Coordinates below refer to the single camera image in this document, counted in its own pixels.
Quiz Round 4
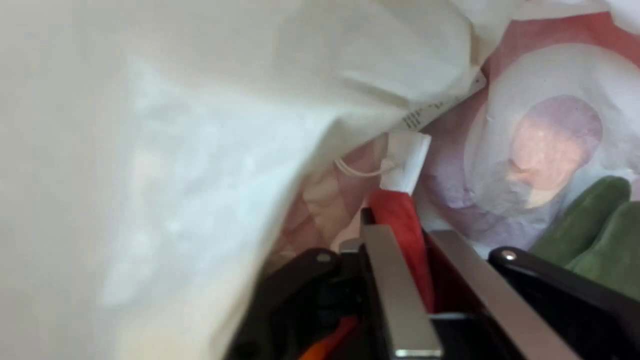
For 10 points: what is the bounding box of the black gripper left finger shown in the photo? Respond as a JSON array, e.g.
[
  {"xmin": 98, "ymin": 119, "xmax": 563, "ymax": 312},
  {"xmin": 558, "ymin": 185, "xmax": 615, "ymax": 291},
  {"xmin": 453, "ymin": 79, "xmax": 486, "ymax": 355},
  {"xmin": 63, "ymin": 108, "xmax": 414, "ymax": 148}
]
[{"xmin": 363, "ymin": 223, "xmax": 444, "ymax": 360}]

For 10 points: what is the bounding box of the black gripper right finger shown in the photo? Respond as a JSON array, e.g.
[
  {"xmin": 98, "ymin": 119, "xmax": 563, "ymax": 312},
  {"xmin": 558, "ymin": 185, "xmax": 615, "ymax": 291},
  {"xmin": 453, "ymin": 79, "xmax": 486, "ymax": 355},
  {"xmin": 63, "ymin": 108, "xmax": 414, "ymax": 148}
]
[{"xmin": 431, "ymin": 229, "xmax": 578, "ymax": 360}]

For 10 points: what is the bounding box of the white red plastic bag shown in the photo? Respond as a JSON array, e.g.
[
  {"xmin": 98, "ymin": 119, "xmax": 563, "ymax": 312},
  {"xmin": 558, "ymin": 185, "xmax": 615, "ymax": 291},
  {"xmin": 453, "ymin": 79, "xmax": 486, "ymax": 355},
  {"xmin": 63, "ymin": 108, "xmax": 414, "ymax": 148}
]
[{"xmin": 0, "ymin": 0, "xmax": 638, "ymax": 360}]

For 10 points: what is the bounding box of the green plush toy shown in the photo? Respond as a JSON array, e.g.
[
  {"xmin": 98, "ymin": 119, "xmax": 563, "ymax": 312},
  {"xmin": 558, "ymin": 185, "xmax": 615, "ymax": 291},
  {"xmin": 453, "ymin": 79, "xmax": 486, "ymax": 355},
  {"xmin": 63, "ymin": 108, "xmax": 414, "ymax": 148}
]
[{"xmin": 531, "ymin": 175, "xmax": 640, "ymax": 300}]

